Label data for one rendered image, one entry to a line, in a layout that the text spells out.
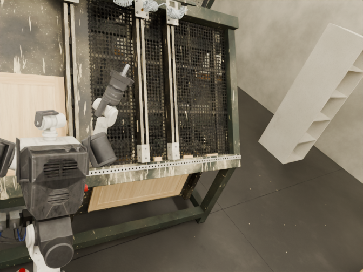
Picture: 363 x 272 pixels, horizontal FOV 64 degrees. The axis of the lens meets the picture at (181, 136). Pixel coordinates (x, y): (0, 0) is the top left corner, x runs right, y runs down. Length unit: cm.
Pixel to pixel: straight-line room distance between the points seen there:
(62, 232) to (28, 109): 79
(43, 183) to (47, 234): 25
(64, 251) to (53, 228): 11
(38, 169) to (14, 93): 77
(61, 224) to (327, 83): 387
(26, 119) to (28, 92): 15
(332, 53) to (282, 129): 129
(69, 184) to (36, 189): 12
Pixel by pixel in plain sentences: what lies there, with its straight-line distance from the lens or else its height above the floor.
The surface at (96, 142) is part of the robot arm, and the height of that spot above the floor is 135.
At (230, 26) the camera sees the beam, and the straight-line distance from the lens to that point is 268.
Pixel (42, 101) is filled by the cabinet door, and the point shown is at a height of 121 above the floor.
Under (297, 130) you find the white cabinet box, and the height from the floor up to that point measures 59.
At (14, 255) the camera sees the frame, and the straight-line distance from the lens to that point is 238.
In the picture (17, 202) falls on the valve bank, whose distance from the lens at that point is 187.
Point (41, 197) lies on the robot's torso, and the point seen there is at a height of 125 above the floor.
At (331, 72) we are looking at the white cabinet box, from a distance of 448.
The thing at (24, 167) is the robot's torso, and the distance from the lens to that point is 129.
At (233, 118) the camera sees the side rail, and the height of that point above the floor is 115.
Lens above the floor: 218
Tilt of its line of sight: 31 degrees down
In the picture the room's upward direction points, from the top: 23 degrees clockwise
